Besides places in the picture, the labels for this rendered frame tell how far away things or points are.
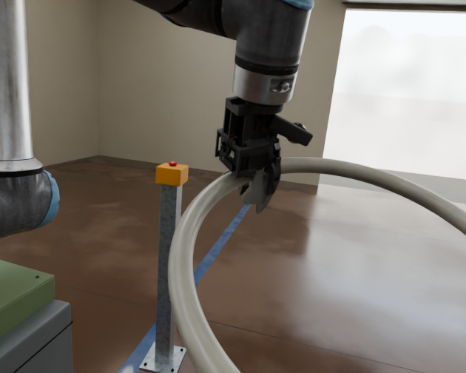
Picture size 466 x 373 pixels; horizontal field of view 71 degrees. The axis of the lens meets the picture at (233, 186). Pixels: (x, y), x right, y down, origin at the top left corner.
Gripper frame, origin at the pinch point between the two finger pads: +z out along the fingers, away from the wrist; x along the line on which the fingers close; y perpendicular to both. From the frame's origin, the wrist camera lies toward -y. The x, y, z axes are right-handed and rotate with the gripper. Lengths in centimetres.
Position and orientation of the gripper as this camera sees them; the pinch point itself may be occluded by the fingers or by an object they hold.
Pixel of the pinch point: (253, 197)
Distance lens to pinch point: 61.9
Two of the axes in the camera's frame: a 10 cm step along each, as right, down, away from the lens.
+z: -1.1, 8.0, 6.0
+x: 5.2, 5.6, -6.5
